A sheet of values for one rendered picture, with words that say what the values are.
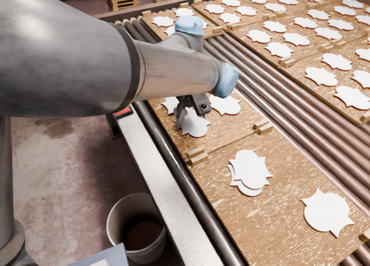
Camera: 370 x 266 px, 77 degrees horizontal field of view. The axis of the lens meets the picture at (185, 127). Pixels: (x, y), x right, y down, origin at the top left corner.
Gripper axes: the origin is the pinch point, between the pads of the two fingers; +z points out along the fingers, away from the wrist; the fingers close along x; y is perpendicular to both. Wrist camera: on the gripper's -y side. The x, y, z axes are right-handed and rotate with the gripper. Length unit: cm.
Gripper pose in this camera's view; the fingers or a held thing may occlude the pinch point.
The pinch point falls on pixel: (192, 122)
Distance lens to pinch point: 82.9
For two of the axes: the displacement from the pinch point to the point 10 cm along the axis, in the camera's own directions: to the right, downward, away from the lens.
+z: 0.2, 6.9, 7.2
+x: -8.9, 3.4, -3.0
